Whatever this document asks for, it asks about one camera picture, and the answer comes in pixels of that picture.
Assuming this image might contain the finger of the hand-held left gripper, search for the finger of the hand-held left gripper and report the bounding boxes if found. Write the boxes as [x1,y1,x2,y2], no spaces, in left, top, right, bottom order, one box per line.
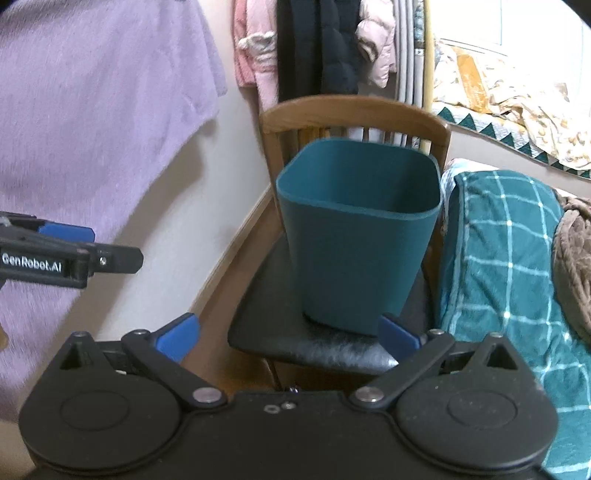
[76,244,144,278]
[0,211,96,245]

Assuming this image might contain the grey striped folded mat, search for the grey striped folded mat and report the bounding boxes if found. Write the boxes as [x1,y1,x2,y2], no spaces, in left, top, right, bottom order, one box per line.
[394,0,428,109]

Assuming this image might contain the black jacket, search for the black jacket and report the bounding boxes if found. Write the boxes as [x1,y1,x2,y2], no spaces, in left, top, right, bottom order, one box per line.
[276,0,363,104]

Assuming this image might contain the purple fleece towel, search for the purple fleece towel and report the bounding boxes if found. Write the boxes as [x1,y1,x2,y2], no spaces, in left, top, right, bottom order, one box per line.
[0,0,228,423]

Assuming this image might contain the teal checked bedding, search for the teal checked bedding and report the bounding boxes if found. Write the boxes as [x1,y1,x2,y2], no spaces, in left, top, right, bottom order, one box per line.
[438,159,591,480]

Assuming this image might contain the light pink puffer jacket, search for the light pink puffer jacket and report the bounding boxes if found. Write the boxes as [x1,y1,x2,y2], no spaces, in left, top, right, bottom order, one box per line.
[355,0,398,88]

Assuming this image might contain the triangle-pattern quilt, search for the triangle-pattern quilt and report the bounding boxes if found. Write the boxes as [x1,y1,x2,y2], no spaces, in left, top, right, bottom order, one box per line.
[431,102,591,181]

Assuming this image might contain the wooden chair with black seat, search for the wooden chair with black seat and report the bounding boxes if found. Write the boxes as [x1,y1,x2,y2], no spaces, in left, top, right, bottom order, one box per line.
[227,95,453,393]

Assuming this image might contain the pink garment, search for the pink garment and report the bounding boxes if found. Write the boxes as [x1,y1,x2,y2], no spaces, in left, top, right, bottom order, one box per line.
[233,0,283,110]

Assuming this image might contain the teal plastic trash bin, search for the teal plastic trash bin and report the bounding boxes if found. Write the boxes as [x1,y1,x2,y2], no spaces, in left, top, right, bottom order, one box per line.
[276,138,445,337]

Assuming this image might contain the floral blanket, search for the floral blanket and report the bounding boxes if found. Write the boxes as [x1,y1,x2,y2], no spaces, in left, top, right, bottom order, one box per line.
[433,39,591,172]

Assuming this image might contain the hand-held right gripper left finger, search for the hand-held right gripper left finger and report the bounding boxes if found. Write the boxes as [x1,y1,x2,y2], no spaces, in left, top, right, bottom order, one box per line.
[58,313,228,411]

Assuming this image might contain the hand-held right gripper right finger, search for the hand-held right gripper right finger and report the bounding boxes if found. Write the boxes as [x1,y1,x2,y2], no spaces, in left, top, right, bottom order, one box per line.
[350,314,520,411]

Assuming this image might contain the yellow pole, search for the yellow pole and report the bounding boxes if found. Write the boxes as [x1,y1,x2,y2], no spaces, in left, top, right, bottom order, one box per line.
[422,0,437,153]

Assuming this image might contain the brown knit blanket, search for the brown knit blanket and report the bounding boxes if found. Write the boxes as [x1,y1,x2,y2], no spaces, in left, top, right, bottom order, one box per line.
[551,194,591,342]

